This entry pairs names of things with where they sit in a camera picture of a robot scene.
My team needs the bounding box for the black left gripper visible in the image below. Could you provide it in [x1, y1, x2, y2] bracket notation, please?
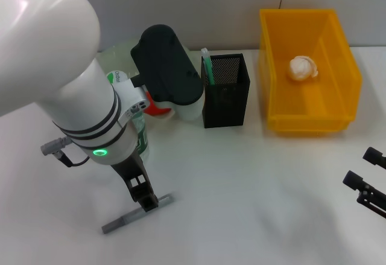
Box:
[110, 150, 159, 215]

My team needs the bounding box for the grey marker pen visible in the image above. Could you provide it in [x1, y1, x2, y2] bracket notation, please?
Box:
[101, 194, 175, 235]

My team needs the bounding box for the clear green-label water bottle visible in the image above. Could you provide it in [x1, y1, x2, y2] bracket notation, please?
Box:
[107, 70, 150, 165]

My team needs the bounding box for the red-orange pumpkin toy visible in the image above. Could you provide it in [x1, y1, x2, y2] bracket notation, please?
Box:
[142, 91, 173, 118]

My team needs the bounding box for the white paper ball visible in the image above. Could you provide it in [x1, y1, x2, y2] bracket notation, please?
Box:
[288, 55, 320, 81]

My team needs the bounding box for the green utility knife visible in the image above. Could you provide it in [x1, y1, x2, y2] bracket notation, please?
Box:
[201, 47, 217, 86]

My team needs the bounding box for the black mesh pen holder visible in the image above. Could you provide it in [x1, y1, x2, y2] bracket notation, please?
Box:
[200, 53, 252, 129]

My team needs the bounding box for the green glass fruit plate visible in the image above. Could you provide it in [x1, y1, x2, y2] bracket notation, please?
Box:
[95, 37, 203, 124]

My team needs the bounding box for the yellow plastic bin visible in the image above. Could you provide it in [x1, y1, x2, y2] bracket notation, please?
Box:
[259, 7, 362, 135]

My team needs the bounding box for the left gripper silver cable plug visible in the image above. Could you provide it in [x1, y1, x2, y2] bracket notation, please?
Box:
[40, 136, 90, 168]

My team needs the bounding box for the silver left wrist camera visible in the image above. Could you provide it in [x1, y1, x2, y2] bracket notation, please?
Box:
[130, 24, 204, 121]

